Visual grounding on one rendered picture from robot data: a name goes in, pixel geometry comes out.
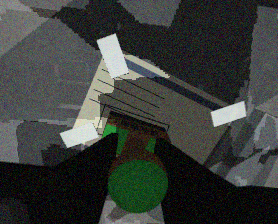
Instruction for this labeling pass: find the cream paper card taped down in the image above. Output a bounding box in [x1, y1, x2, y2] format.
[59, 33, 246, 165]

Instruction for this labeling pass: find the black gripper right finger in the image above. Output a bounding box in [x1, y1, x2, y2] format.
[154, 138, 278, 224]

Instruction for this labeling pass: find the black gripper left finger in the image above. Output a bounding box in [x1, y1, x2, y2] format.
[0, 133, 119, 224]

